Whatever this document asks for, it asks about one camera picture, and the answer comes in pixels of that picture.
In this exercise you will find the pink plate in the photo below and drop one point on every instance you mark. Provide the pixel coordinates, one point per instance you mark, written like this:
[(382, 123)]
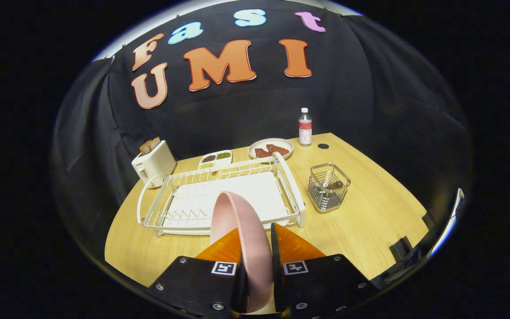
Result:
[(250, 239)]

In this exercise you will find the black table grommet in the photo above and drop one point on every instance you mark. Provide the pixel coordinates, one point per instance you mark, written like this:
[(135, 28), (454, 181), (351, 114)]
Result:
[(323, 146)]

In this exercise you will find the toasted bread slice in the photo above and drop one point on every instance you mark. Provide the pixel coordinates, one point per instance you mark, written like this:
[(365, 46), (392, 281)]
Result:
[(148, 145)]

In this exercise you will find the black backdrop cloth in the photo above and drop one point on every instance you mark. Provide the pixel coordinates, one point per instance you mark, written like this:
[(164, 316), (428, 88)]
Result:
[(246, 110)]

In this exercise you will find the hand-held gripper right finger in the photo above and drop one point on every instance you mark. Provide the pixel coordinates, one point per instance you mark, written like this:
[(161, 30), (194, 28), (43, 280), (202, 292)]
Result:
[(317, 288)]

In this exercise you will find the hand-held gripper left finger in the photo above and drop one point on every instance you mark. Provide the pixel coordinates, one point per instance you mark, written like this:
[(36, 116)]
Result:
[(197, 288)]

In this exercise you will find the white toaster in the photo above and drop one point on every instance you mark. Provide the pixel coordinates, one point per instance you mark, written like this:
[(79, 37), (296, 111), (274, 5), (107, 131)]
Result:
[(157, 166)]

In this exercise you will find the clear plastic bottle red label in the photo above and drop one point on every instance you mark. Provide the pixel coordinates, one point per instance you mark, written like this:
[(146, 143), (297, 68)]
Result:
[(305, 130)]

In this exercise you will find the red meat piece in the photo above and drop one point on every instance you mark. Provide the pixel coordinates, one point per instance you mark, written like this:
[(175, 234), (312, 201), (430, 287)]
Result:
[(279, 149), (261, 153)]

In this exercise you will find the black table clamp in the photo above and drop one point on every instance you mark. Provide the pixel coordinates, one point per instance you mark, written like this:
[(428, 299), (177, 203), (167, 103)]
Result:
[(401, 249)]

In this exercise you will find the beige plate with meat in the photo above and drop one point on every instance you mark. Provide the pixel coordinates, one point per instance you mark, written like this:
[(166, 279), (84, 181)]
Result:
[(277, 142)]

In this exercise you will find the white divided dish with beans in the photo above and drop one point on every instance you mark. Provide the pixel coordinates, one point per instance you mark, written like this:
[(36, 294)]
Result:
[(215, 160)]

